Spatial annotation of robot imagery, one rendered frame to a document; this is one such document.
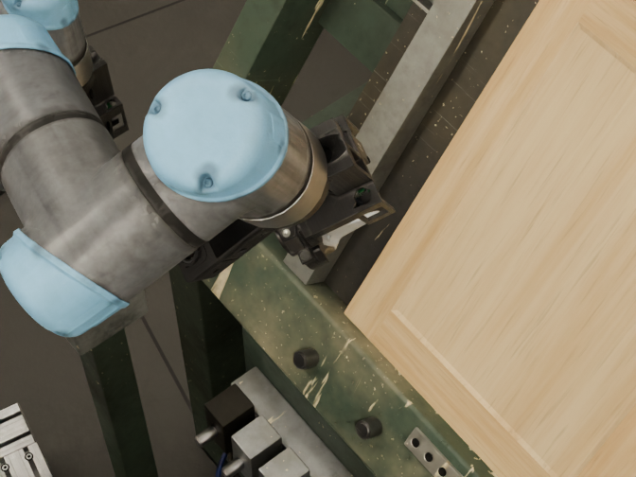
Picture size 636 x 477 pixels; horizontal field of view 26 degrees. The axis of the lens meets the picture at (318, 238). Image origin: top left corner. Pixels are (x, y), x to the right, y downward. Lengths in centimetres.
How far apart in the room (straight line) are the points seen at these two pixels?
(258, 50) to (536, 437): 63
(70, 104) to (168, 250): 12
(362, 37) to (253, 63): 15
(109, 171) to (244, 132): 10
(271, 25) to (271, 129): 107
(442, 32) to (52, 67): 86
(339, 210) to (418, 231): 78
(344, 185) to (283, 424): 101
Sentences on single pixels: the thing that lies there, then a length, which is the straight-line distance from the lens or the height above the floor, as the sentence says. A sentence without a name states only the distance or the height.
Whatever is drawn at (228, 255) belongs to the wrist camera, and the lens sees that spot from 99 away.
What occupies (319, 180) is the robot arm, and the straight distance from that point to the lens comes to 89.
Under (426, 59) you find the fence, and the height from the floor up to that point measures 120.
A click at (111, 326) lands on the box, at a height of 78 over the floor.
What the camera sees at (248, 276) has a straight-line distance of 191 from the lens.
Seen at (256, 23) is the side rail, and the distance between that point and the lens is 187.
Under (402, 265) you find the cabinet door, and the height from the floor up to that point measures 99.
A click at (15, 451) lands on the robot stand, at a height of 23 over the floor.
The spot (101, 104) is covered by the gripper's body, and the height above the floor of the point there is 119.
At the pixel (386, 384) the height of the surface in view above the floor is 90.
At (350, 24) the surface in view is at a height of 110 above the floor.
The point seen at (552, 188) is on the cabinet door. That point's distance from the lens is 164.
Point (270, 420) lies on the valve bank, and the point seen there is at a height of 74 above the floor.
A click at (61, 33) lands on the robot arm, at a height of 135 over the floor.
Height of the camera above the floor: 247
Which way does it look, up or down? 56 degrees down
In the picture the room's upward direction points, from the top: straight up
